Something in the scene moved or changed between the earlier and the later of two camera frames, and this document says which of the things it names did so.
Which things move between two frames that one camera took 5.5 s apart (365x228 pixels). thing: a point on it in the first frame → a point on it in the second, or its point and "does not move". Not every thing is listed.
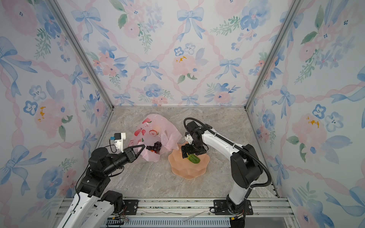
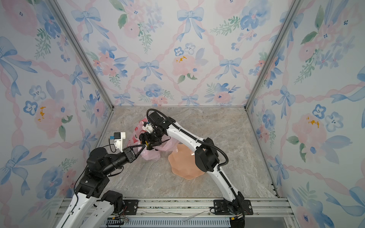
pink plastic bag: x=154 y=128 does not move
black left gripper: x=129 y=154 does not move
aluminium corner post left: x=77 y=42 does not move
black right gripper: x=187 y=147 → x=146 y=137
